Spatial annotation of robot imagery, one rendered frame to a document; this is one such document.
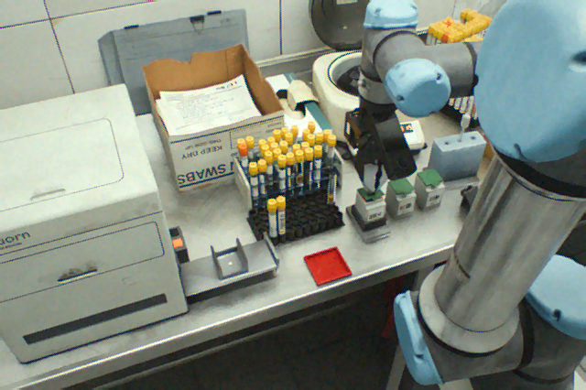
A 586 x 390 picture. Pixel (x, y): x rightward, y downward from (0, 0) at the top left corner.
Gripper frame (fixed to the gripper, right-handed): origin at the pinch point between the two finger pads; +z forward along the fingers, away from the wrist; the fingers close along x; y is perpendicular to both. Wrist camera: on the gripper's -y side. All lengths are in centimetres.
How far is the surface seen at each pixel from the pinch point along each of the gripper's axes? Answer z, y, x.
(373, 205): 2.7, -1.0, 0.5
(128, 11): -15, 57, 32
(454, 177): 7.9, 4.2, -22.1
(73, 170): -20, 1, 48
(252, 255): 5.8, -1.8, 24.6
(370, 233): 8.4, -2.9, 1.4
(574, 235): 97, 31, -119
